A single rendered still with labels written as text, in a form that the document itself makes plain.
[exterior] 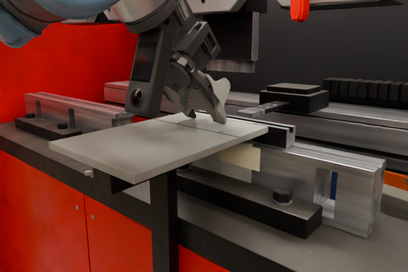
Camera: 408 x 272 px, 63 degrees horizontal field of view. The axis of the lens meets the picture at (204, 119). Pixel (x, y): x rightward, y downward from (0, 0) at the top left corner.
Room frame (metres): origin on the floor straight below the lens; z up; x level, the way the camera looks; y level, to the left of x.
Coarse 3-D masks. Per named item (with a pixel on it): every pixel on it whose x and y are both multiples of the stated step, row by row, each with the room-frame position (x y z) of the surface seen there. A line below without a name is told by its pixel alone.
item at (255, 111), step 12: (276, 84) 0.77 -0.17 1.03; (288, 84) 0.77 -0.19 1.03; (300, 84) 0.77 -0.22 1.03; (264, 96) 0.74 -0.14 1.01; (276, 96) 0.72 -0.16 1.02; (288, 96) 0.70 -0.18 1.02; (300, 96) 0.69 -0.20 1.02; (312, 96) 0.68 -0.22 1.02; (324, 96) 0.73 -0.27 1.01; (252, 108) 0.63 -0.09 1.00; (264, 108) 0.63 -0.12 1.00; (276, 108) 0.65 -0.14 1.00; (288, 108) 0.70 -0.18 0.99; (300, 108) 0.68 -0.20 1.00; (312, 108) 0.68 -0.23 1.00
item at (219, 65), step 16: (208, 16) 0.60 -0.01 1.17; (224, 16) 0.57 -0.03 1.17; (240, 16) 0.55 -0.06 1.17; (256, 16) 0.55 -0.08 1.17; (224, 32) 0.57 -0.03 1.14; (240, 32) 0.55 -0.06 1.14; (256, 32) 0.55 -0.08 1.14; (224, 48) 0.57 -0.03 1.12; (240, 48) 0.55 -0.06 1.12; (256, 48) 0.55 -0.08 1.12; (208, 64) 0.61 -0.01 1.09; (224, 64) 0.58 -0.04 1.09; (240, 64) 0.56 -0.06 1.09
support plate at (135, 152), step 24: (168, 120) 0.55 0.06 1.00; (192, 120) 0.55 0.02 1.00; (72, 144) 0.41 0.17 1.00; (96, 144) 0.41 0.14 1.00; (120, 144) 0.41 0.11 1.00; (144, 144) 0.41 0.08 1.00; (168, 144) 0.41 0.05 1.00; (192, 144) 0.41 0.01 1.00; (216, 144) 0.41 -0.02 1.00; (96, 168) 0.35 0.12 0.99; (120, 168) 0.33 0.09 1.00; (144, 168) 0.33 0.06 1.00; (168, 168) 0.34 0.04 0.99
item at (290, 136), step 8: (200, 112) 0.63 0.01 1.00; (248, 120) 0.56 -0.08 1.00; (256, 120) 0.55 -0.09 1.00; (272, 128) 0.51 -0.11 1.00; (280, 128) 0.50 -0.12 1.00; (288, 128) 0.50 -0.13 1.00; (264, 136) 0.51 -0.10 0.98; (272, 136) 0.51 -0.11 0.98; (280, 136) 0.50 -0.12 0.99; (288, 136) 0.50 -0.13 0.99; (272, 144) 0.50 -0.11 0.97; (280, 144) 0.50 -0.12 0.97; (288, 144) 0.50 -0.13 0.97
